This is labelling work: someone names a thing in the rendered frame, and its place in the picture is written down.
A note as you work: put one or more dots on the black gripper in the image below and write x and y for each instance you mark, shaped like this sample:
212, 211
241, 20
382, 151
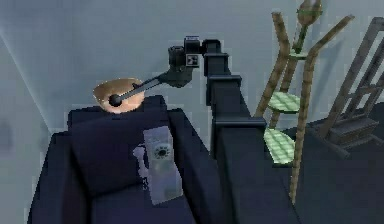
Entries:
178, 68

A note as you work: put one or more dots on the tan mixing bowl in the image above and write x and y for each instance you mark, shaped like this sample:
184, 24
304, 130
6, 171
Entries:
115, 88

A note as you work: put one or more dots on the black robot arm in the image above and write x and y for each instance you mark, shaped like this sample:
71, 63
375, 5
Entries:
233, 133

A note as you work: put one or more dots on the dark navy armchair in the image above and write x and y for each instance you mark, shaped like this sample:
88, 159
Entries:
116, 166

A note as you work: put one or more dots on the bamboo shelf with green trays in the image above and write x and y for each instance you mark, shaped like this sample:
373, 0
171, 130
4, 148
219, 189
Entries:
286, 100

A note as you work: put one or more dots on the grey wooden easel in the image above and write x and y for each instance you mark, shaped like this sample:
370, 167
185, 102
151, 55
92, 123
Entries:
355, 110

